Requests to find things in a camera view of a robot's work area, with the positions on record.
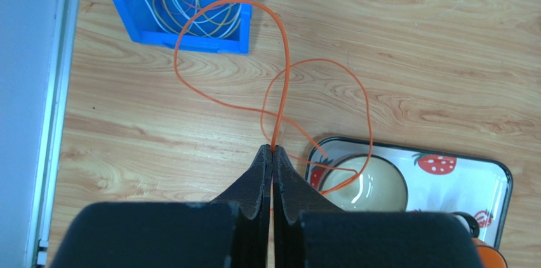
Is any orange translucent mug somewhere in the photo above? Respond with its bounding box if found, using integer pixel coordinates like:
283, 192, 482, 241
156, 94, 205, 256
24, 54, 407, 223
451, 211, 508, 268

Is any left blue plastic bin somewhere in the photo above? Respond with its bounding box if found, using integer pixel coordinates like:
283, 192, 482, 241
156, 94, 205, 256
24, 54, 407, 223
113, 0, 252, 54

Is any grey ceramic bowl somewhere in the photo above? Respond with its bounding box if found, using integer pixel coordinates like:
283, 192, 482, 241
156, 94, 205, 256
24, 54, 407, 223
317, 154, 408, 211

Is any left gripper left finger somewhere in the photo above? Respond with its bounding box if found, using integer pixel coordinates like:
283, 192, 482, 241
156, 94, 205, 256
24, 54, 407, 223
52, 145, 272, 267

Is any white strawberry tray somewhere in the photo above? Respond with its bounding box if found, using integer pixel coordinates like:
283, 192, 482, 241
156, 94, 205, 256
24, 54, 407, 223
305, 136, 514, 251

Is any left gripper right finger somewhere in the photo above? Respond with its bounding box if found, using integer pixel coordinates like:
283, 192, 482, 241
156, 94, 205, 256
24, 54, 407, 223
272, 146, 482, 267

